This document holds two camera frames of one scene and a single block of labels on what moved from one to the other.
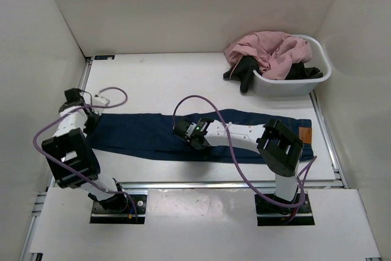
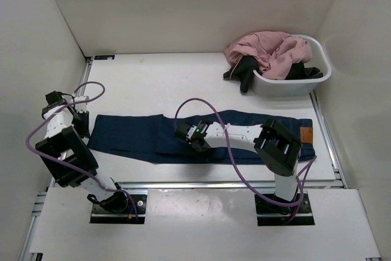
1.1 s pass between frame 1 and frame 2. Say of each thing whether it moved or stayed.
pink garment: stayed
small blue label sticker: stayed
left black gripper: moved
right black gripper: stayed
